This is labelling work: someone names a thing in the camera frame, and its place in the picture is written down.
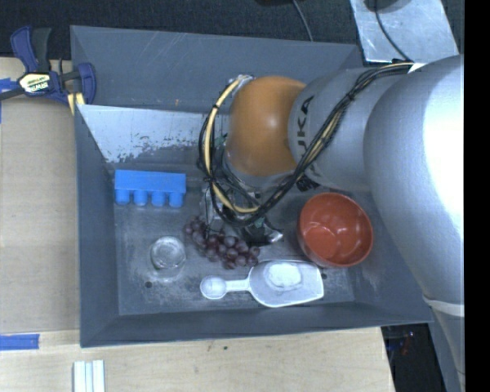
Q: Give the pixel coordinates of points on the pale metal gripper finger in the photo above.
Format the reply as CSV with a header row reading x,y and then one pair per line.
x,y
218,219
210,200

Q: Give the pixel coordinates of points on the purple toy grape bunch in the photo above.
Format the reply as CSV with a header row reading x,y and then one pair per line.
x,y
224,249

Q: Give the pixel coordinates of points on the blue block with four pegs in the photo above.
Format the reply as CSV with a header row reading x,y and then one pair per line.
x,y
150,182

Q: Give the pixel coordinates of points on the white plastic scoop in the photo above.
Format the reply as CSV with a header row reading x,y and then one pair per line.
x,y
286,286

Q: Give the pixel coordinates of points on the red bowl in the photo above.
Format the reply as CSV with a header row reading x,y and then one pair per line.
x,y
335,231

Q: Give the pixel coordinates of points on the grey metal bin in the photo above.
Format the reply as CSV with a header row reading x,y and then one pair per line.
x,y
106,259

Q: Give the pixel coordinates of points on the pale flat board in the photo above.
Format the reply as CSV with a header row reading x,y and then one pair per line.
x,y
36,219

